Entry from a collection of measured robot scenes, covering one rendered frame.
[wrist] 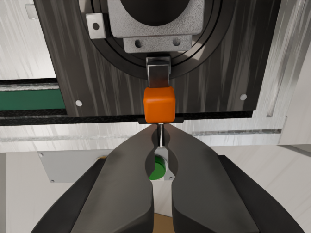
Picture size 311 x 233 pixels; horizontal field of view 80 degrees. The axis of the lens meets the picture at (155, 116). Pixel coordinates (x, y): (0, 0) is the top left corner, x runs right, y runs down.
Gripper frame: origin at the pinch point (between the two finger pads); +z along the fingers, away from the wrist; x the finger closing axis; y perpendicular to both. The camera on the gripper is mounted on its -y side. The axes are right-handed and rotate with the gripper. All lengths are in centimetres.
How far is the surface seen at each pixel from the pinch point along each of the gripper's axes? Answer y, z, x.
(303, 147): 88, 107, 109
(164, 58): -3.3, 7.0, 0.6
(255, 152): 20.0, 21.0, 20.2
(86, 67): -2.1, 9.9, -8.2
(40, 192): 30.8, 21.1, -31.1
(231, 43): -4.0, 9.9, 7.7
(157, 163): 12.2, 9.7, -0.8
